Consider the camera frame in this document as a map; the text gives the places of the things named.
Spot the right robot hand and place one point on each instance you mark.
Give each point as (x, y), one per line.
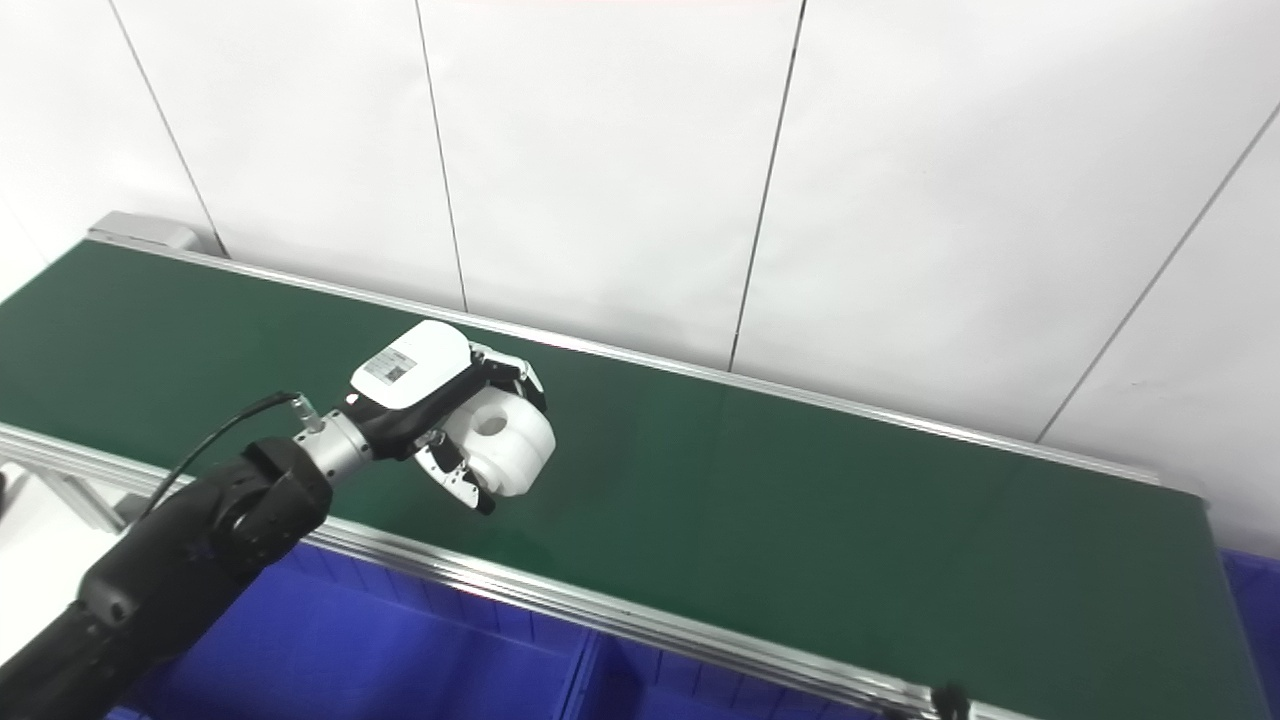
(950, 700)

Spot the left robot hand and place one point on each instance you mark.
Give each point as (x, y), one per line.
(415, 365)

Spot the white round plastic part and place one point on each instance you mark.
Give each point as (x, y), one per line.
(510, 445)

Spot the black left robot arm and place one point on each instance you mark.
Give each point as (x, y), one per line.
(200, 545)

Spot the green conveyor belt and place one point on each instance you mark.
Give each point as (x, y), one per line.
(800, 520)
(500, 590)

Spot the blue plastic bin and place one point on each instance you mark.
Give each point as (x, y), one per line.
(700, 695)
(380, 650)
(1255, 640)

